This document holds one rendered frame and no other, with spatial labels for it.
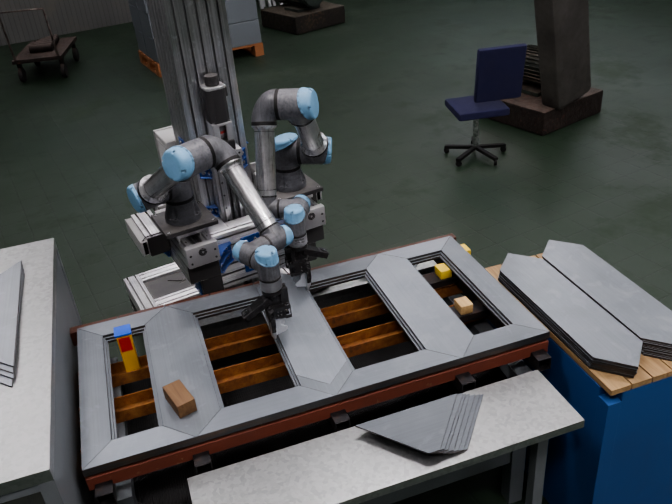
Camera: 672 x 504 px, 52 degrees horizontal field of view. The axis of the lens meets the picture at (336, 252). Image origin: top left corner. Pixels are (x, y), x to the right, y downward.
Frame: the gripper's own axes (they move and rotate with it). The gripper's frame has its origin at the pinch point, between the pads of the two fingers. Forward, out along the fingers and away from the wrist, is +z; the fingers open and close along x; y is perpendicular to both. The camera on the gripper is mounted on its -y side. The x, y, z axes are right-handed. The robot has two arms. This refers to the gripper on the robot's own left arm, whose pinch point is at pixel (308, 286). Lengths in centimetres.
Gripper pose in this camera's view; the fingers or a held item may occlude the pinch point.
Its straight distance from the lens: 273.8
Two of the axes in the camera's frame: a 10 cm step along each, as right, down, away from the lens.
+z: 0.8, 8.5, 5.1
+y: -9.4, 2.3, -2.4
